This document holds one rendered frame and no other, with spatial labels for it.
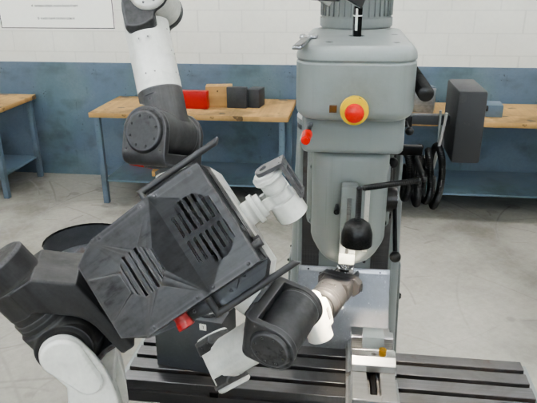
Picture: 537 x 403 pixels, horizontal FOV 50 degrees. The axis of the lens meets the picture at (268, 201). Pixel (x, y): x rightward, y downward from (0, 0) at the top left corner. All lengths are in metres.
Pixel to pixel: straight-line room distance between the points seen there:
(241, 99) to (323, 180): 3.90
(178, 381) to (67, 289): 0.76
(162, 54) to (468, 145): 0.94
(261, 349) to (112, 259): 0.31
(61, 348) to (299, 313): 0.45
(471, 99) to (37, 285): 1.21
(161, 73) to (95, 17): 5.01
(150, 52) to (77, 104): 5.23
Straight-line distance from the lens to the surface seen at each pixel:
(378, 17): 1.63
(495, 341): 3.75
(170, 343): 1.81
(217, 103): 5.40
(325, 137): 1.37
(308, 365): 1.85
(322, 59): 1.24
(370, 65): 1.24
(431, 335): 3.69
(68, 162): 6.65
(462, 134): 1.74
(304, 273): 2.06
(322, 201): 1.47
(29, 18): 6.48
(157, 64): 1.18
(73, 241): 3.68
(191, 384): 1.79
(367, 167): 1.43
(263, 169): 1.13
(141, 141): 1.11
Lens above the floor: 2.03
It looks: 22 degrees down
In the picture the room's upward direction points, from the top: straight up
